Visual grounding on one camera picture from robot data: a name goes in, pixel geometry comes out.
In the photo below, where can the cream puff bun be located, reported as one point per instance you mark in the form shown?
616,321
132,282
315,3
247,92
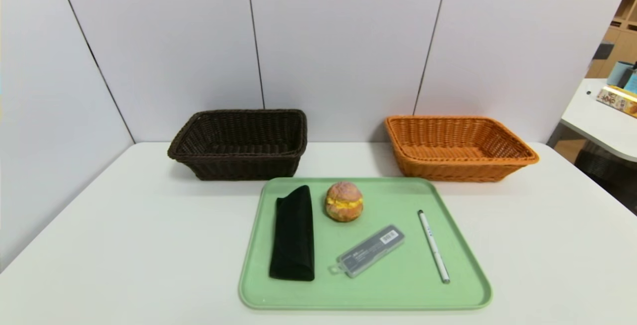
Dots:
344,201

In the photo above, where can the black pouch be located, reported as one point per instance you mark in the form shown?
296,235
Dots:
293,235

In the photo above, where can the clear plastic case black insert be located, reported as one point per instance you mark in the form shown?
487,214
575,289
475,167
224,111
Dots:
368,251

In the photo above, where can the dark brown wicker basket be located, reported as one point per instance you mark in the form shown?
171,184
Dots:
239,163

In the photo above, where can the orange wicker basket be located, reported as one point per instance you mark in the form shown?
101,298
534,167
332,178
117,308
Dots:
458,165

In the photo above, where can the white pen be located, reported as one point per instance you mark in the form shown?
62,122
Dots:
433,245

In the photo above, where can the light green plastic tray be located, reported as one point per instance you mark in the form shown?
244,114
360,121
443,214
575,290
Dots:
378,290

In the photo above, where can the white side table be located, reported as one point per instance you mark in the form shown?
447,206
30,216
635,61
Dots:
597,126

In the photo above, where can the dark woven bin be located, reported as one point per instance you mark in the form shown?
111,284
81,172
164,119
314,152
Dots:
607,170

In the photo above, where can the yellow printed box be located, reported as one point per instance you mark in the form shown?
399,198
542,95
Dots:
617,100

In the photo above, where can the light blue cup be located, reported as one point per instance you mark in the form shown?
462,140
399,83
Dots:
618,72

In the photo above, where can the wooden shelf unit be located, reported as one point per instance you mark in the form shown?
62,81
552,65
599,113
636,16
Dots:
624,41

